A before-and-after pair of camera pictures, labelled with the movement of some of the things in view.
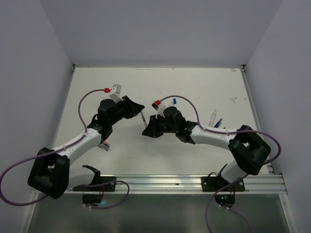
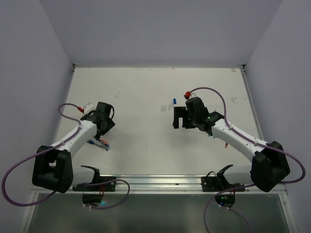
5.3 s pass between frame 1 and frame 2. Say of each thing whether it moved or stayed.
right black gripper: moved
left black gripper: moved
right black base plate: stayed
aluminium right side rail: stayed
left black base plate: stayed
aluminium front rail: stayed
